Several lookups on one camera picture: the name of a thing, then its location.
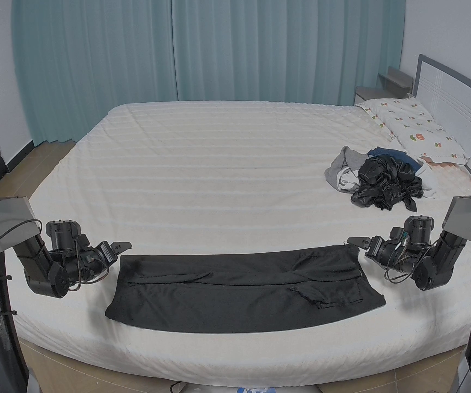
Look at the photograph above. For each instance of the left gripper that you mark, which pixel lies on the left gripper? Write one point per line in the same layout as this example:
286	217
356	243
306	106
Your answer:
105	254

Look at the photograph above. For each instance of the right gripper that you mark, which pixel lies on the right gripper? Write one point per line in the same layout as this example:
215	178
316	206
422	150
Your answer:
380	251

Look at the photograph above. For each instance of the black T-shirt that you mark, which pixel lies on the black T-shirt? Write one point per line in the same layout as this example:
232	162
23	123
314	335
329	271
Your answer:
239	293

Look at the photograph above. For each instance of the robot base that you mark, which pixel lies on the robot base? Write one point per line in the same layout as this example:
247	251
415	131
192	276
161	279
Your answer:
219	389

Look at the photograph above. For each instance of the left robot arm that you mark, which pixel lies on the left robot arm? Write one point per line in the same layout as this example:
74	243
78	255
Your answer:
6	223

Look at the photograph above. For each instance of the pile of clothes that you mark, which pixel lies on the pile of clothes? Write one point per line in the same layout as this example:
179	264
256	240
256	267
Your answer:
382	178

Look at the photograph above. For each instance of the bed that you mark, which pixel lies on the bed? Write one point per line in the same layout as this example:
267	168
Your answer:
219	158

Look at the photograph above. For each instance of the white printed pillow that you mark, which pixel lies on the white printed pillow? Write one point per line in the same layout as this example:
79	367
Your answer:
415	123

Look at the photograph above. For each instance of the grey bedside table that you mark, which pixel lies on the grey bedside table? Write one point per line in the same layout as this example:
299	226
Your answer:
395	80

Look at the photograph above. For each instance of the blue-green curtain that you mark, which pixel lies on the blue-green curtain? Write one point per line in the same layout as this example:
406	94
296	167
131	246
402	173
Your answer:
280	35
96	55

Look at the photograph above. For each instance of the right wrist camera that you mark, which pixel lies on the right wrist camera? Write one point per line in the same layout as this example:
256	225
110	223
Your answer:
398	234

